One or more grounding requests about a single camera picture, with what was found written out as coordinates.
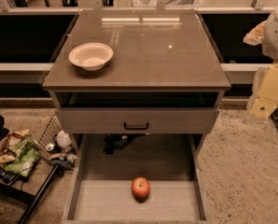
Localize red apple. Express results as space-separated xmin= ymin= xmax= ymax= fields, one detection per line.
xmin=131 ymin=176 xmax=150 ymax=199

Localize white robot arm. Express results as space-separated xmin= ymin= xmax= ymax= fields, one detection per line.
xmin=243 ymin=6 xmax=278 ymax=119

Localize grey drawer cabinet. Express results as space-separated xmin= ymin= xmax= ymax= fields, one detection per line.
xmin=43 ymin=10 xmax=230 ymax=150

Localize black object under drawer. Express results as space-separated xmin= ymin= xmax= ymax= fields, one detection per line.
xmin=103 ymin=134 xmax=138 ymax=155

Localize closed top drawer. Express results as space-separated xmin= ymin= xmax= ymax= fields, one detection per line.
xmin=55 ymin=107 xmax=219 ymax=133

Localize open middle drawer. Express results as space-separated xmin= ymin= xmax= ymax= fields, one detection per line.
xmin=62 ymin=134 xmax=209 ymax=224

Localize white bowl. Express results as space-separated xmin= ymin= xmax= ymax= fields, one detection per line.
xmin=69 ymin=43 xmax=113 ymax=71

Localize white bottle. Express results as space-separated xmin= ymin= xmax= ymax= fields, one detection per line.
xmin=56 ymin=131 xmax=72 ymax=148

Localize clear plastic bin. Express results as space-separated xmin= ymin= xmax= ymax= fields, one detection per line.
xmin=132 ymin=0 xmax=203 ymax=7

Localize green snack bag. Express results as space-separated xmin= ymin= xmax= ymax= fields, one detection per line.
xmin=5 ymin=135 xmax=39 ymax=177

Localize brown snack bag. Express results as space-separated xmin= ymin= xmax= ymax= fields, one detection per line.
xmin=0 ymin=130 xmax=29 ymax=164

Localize black drawer handle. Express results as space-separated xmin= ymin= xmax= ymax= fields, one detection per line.
xmin=123 ymin=122 xmax=149 ymax=131

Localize wire mesh basket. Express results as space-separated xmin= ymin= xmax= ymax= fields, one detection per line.
xmin=37 ymin=116 xmax=76 ymax=170

